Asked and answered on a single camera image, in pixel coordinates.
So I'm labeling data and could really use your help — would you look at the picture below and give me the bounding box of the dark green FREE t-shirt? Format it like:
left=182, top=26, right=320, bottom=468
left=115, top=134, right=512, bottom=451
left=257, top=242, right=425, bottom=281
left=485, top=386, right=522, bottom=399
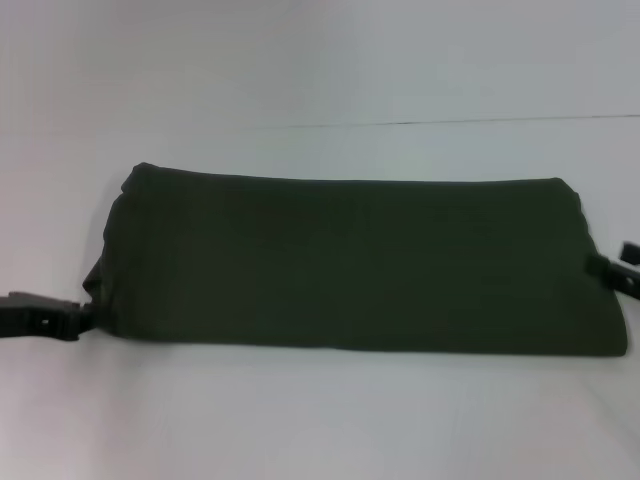
left=82, top=161, right=629, bottom=359

